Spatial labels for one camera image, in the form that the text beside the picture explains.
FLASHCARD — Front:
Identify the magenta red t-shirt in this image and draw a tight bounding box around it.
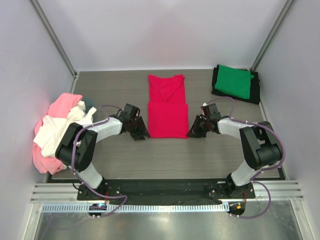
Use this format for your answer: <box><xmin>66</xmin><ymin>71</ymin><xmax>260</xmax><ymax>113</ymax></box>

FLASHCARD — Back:
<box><xmin>147</xmin><ymin>74</ymin><xmax>189</xmax><ymax>139</ymax></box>

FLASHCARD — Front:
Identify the light pink t-shirt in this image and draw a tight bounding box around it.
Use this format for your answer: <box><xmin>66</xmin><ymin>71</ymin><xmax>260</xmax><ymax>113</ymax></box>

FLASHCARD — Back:
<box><xmin>32</xmin><ymin>93</ymin><xmax>83</xmax><ymax>175</ymax></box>

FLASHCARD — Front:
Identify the white t-shirt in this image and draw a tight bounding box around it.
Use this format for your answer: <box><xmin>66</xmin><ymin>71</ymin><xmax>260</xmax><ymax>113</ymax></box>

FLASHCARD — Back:
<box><xmin>33</xmin><ymin>100</ymin><xmax>97</xmax><ymax>174</ymax></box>

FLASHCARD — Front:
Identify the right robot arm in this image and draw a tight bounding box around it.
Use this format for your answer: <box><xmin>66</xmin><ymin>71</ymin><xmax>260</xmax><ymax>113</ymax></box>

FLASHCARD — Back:
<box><xmin>186</xmin><ymin>103</ymin><xmax>283</xmax><ymax>198</ymax></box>

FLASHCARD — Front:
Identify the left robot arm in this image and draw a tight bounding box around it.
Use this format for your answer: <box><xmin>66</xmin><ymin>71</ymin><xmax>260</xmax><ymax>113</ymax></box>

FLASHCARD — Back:
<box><xmin>55</xmin><ymin>103</ymin><xmax>150</xmax><ymax>200</ymax></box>

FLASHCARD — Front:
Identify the folded green t-shirt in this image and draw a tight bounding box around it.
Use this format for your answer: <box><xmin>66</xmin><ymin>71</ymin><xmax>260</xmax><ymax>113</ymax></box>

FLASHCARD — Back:
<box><xmin>214</xmin><ymin>65</ymin><xmax>252</xmax><ymax>100</ymax></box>

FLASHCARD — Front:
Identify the folded black t-shirt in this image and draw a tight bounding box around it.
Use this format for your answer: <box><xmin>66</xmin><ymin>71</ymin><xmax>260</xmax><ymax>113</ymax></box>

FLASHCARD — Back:
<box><xmin>211</xmin><ymin>64</ymin><xmax>261</xmax><ymax>105</ymax></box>

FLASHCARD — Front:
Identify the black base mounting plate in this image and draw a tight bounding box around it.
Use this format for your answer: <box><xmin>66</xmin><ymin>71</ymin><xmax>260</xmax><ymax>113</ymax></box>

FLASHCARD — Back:
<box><xmin>74</xmin><ymin>178</ymin><xmax>256</xmax><ymax>206</ymax></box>

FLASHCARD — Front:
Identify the white slotted cable duct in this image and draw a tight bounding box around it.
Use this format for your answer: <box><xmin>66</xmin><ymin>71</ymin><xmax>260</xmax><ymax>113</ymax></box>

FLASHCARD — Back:
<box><xmin>42</xmin><ymin>202</ymin><xmax>229</xmax><ymax>213</ymax></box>

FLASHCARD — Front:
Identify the aluminium front rail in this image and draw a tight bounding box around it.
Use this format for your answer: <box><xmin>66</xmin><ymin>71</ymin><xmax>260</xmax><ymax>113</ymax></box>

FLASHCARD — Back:
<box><xmin>30</xmin><ymin>180</ymin><xmax>304</xmax><ymax>204</ymax></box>

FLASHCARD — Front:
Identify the left aluminium frame post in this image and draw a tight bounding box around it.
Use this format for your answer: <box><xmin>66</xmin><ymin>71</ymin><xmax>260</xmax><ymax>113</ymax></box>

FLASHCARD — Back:
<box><xmin>29</xmin><ymin>0</ymin><xmax>77</xmax><ymax>78</ymax></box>

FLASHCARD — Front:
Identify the aluminium frame post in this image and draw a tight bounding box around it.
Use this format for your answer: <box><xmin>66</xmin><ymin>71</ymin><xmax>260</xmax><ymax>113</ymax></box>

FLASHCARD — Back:
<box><xmin>250</xmin><ymin>0</ymin><xmax>296</xmax><ymax>72</ymax></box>
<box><xmin>29</xmin><ymin>0</ymin><xmax>77</xmax><ymax>78</ymax></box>

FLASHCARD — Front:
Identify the right aluminium frame post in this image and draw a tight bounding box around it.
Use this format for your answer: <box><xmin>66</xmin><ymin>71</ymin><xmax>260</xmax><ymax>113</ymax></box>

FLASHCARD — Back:
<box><xmin>250</xmin><ymin>0</ymin><xmax>296</xmax><ymax>72</ymax></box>

